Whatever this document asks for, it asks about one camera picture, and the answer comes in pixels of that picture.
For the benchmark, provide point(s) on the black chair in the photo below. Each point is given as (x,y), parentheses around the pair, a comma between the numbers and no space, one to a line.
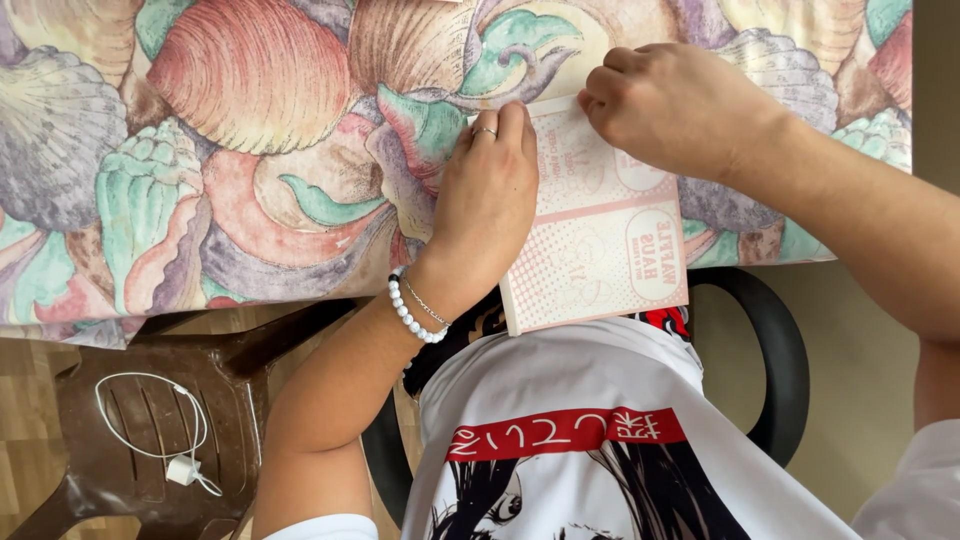
(784,360)

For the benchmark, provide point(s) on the person's right fingers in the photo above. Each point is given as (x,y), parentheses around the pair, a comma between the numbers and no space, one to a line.
(611,75)

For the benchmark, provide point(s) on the person's right hand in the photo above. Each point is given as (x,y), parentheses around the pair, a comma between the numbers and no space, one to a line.
(675,112)

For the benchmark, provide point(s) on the person's left hand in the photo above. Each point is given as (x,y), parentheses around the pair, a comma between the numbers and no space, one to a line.
(484,210)

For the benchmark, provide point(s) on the person's left fingers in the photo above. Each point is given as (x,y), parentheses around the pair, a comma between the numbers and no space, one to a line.
(514,124)

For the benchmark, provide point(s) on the white charger adapter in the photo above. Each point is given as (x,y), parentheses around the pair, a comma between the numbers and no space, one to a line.
(181,470)

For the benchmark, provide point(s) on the pink printed paper bag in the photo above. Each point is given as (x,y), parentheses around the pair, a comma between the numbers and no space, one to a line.
(600,255)

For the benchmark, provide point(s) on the black patterned shorts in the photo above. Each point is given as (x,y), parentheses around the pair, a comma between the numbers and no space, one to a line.
(457,337)

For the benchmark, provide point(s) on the shell print tablecloth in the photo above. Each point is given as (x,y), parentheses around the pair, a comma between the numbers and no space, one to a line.
(225,150)

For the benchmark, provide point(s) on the white printed t-shirt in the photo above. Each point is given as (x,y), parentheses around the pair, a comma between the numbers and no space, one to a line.
(585,375)

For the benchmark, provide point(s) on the brown plastic chair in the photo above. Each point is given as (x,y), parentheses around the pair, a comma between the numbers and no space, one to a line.
(217,420)

